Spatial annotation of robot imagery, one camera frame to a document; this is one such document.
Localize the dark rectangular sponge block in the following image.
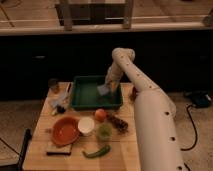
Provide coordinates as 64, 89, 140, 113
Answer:
46, 142, 72, 155

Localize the green plastic tray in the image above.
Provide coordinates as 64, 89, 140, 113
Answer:
70, 75, 123, 110

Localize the black cable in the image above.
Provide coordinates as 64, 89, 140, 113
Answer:
181, 104, 199, 152

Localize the dark grape bunch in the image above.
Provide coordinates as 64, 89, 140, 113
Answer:
107, 114, 128, 133

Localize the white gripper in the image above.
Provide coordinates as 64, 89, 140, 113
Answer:
105, 63, 123, 93

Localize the crumpled plastic bag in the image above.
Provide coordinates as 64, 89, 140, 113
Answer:
48, 92, 68, 108

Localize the glass jar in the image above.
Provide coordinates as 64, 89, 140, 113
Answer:
48, 78, 60, 94

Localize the grey-blue sponge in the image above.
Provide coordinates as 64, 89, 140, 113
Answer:
97, 84, 110, 96

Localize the red apple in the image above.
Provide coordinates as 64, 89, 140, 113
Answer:
131, 87, 137, 101

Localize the white cup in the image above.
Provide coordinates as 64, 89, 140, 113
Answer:
78, 117, 95, 136

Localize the orange fruit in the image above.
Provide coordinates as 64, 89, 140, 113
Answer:
95, 109, 107, 122

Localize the dark blue device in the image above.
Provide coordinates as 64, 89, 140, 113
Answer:
190, 92, 212, 108

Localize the wooden chair frame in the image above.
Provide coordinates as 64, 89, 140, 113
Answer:
54, 0, 134, 32

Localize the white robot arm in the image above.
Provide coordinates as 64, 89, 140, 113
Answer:
105, 48, 186, 171

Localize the green chili pepper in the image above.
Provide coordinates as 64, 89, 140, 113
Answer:
82, 145, 111, 158

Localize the green cup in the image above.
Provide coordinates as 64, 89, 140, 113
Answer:
96, 123, 112, 141

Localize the orange bowl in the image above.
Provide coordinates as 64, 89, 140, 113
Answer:
51, 116, 80, 147

